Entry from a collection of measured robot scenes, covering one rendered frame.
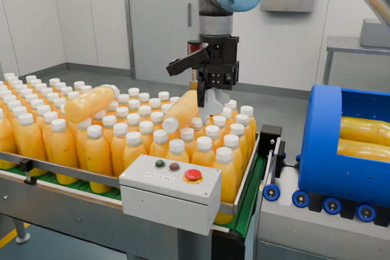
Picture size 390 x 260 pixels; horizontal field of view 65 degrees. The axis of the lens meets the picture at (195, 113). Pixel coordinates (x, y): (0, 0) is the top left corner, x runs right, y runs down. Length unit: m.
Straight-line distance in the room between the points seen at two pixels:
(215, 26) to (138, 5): 4.14
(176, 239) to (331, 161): 0.39
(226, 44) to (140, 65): 4.29
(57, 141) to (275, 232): 0.66
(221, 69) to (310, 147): 0.27
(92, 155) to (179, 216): 0.35
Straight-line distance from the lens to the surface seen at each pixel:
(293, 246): 0.92
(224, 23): 0.67
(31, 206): 1.16
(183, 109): 0.82
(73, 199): 1.00
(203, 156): 0.79
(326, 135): 0.74
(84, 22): 5.49
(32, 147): 1.07
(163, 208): 0.67
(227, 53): 0.69
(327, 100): 0.78
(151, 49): 4.78
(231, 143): 0.79
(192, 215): 0.65
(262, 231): 0.91
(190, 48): 1.22
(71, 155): 1.00
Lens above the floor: 1.48
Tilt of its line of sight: 24 degrees down
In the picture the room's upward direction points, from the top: straight up
